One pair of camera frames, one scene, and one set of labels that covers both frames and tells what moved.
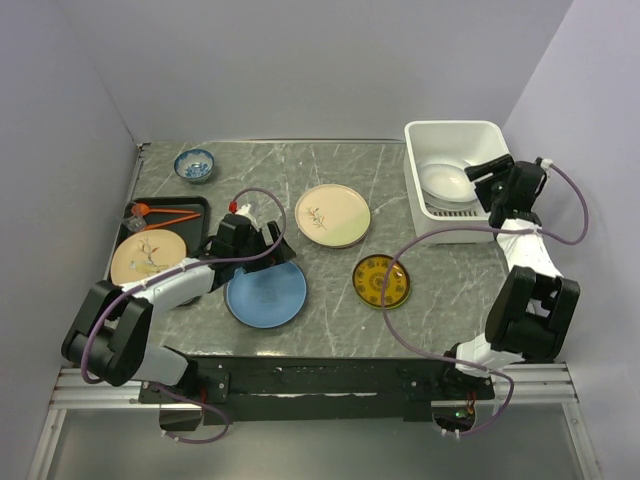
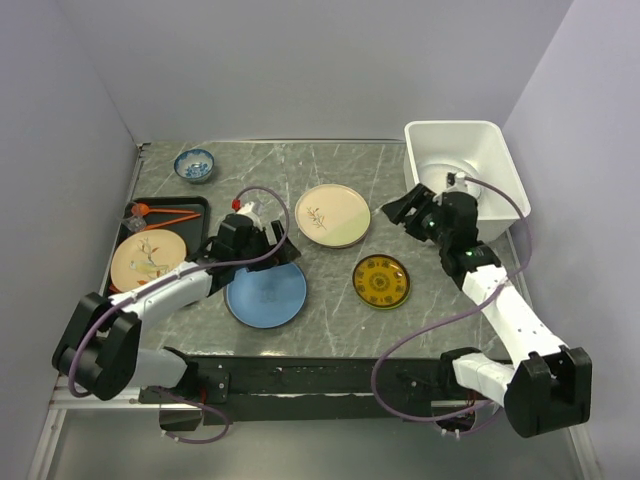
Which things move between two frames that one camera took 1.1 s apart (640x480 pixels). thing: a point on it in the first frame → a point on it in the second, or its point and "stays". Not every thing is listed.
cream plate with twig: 332,215 stays
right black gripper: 501,169 → 419,196
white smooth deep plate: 447,182 stays
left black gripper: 282,254 stays
